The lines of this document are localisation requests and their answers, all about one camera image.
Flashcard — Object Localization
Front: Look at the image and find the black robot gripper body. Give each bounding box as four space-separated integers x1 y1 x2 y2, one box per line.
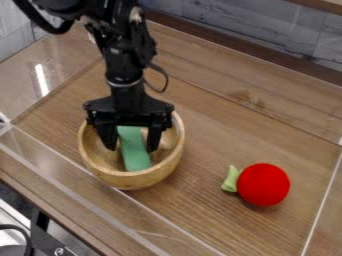
83 80 173 130

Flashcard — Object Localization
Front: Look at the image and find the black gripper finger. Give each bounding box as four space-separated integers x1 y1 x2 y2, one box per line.
147 126 163 152
96 124 119 151

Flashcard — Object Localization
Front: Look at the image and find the green rectangular block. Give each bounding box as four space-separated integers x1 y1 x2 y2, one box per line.
117 126 151 172

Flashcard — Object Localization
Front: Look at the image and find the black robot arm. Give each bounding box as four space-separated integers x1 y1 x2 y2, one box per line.
32 0 173 152

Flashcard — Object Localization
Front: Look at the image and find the brown wooden bowl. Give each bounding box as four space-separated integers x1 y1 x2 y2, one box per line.
77 112 185 190

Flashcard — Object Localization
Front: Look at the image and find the green plush leaf piece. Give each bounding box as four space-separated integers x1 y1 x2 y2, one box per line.
220 165 240 193

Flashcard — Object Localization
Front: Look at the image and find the red plush ball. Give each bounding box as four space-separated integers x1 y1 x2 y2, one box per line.
236 163 291 207

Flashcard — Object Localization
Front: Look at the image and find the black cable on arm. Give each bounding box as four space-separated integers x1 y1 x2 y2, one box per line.
141 61 171 94

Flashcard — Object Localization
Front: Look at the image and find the black table leg bracket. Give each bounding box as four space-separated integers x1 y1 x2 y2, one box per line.
0 208 81 256

